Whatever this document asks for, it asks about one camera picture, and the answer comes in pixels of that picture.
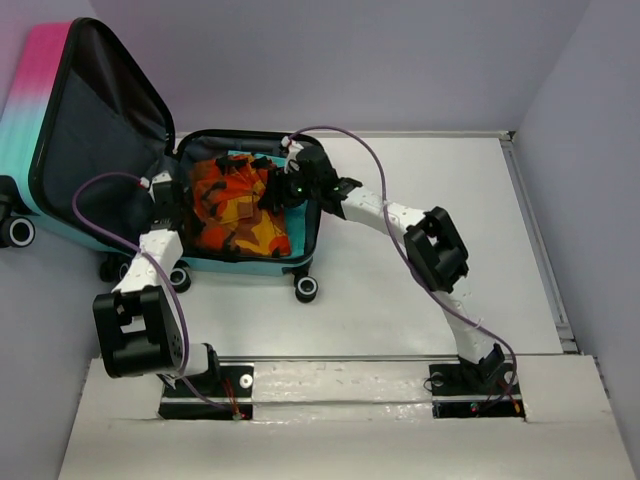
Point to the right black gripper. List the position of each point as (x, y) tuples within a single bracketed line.
[(271, 197)]

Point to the orange camouflage garment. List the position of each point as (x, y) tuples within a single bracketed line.
[(226, 194)]

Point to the pink teal kids suitcase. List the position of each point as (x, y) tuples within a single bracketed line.
[(81, 125)]

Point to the teal shirt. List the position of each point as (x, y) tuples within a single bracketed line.
[(296, 221)]

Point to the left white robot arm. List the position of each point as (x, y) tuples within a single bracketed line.
[(140, 325)]

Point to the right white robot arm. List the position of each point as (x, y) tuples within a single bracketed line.
[(427, 240)]

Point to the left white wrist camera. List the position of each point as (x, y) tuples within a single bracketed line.
[(153, 185)]

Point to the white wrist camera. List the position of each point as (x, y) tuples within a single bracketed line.
[(153, 185), (290, 147)]

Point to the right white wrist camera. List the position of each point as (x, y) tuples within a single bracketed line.
[(290, 147)]

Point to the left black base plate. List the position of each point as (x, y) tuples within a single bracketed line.
[(229, 396)]

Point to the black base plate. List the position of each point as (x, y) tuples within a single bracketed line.
[(229, 396), (453, 397)]

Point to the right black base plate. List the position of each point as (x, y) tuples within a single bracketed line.
[(453, 397)]

